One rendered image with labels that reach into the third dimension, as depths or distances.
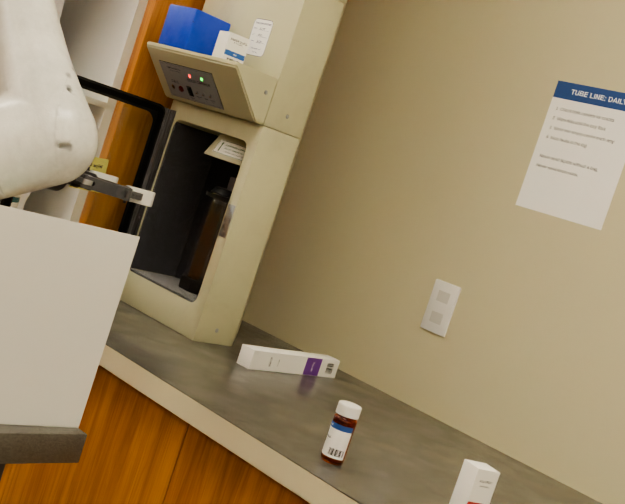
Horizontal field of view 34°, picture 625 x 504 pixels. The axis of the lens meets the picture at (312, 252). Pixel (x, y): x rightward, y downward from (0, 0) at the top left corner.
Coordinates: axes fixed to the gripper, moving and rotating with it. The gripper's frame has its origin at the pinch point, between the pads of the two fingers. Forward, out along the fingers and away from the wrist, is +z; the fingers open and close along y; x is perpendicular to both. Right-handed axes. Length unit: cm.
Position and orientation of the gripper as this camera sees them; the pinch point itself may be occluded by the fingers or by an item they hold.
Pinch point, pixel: (129, 190)
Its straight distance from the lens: 215.4
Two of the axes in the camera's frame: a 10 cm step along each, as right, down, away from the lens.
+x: -3.2, 9.5, 0.7
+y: -6.7, -2.7, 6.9
